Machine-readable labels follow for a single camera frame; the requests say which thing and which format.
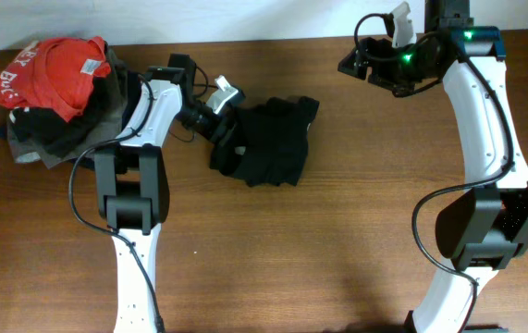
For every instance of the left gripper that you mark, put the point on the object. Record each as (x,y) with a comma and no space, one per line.
(212,129)

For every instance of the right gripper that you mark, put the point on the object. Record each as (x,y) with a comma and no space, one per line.
(381,72)

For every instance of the black t-shirt with logo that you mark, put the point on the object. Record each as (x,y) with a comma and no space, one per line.
(268,143)

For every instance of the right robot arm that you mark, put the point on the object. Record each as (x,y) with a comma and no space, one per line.
(486,227)

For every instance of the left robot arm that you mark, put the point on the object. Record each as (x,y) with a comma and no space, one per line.
(132,190)

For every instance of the grey folded garment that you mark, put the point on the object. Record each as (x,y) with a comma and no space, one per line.
(106,115)

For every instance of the red folded shirt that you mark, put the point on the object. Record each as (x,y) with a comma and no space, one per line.
(55,73)

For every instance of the black folded garment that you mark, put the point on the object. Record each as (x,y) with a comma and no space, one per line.
(99,121)

